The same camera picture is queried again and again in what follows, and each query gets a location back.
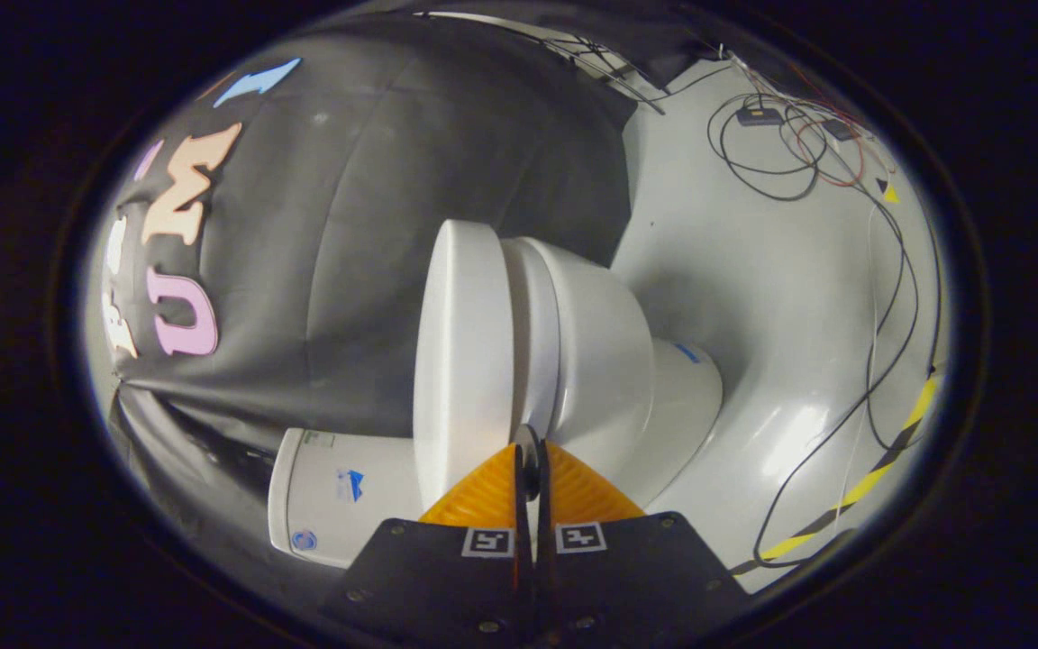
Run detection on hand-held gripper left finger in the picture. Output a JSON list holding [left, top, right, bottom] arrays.
[[321, 443, 533, 649]]

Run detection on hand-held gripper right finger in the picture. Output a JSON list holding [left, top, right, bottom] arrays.
[[534, 440, 750, 649]]

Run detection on black round lid pull tab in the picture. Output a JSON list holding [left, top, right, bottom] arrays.
[[514, 424, 545, 501]]

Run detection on white toilet lid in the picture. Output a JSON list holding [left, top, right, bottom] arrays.
[[413, 219, 520, 510]]

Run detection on white ceramic toilet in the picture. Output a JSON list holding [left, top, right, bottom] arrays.
[[269, 236, 724, 569]]

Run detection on yellow black floor tape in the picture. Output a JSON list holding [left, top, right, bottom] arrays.
[[731, 374, 942, 578]]

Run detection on black backdrop cloth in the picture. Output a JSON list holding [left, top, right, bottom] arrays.
[[86, 18, 664, 560]]

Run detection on black floor cable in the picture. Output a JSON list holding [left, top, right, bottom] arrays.
[[753, 194, 921, 569]]

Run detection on thin red cable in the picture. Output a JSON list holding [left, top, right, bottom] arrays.
[[780, 63, 867, 188]]

